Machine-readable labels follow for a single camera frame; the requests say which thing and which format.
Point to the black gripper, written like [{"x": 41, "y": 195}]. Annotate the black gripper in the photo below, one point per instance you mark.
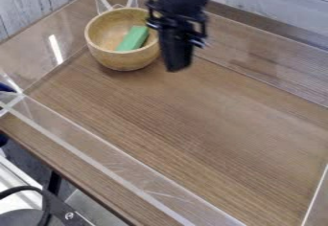
[{"x": 179, "y": 21}]

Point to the green rectangular block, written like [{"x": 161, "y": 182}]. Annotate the green rectangular block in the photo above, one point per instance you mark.
[{"x": 132, "y": 39}]

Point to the brown wooden bowl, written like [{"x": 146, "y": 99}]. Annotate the brown wooden bowl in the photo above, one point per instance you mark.
[{"x": 104, "y": 32}]

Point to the blue object at left edge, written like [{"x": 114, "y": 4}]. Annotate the blue object at left edge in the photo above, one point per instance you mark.
[{"x": 5, "y": 88}]

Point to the black table leg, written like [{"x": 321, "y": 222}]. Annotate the black table leg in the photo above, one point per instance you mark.
[{"x": 54, "y": 183}]

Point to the clear acrylic tray wall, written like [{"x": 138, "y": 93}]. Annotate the clear acrylic tray wall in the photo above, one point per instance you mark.
[{"x": 217, "y": 146}]

